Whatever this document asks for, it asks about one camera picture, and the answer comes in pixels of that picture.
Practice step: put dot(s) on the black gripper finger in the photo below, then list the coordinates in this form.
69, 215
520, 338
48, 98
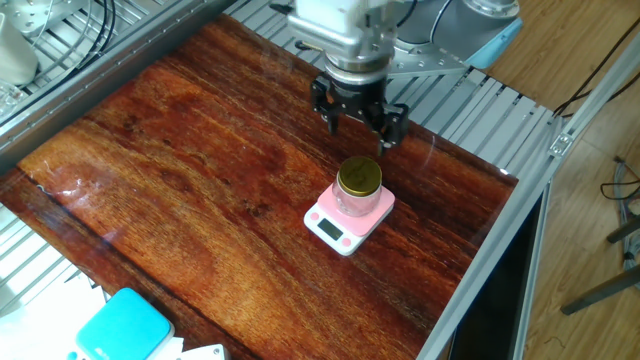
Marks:
395, 125
332, 122

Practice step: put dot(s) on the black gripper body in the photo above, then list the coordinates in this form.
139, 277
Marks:
350, 97

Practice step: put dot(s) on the glass jar gold lid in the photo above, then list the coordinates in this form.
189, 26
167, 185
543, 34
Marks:
359, 175

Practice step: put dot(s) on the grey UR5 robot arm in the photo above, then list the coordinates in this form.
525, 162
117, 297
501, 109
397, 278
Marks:
450, 30

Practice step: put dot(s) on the pink white kitchen scale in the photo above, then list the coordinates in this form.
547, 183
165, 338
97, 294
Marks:
360, 226

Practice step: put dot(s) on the clear plastic object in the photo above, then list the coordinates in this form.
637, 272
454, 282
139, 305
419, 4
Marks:
7, 100

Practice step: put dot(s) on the brown wood-grain board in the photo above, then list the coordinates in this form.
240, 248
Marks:
200, 225

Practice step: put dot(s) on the dark furniture leg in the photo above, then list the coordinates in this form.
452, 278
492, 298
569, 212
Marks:
625, 230
600, 290

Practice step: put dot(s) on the turquoise flat box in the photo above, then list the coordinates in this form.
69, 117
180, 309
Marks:
125, 330

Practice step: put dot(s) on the silver metal plate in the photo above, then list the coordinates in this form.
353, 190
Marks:
30, 15

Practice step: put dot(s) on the white paper sheets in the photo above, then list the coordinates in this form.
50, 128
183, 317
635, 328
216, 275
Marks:
35, 315

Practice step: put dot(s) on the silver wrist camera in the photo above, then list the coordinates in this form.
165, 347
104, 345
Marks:
325, 42

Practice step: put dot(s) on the grey aluminium frame beam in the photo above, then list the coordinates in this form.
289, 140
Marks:
500, 240
50, 120

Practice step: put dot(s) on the silver corner bracket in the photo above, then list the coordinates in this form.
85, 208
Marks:
561, 145

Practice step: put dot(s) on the aluminium frame post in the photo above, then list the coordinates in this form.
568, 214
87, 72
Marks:
610, 80

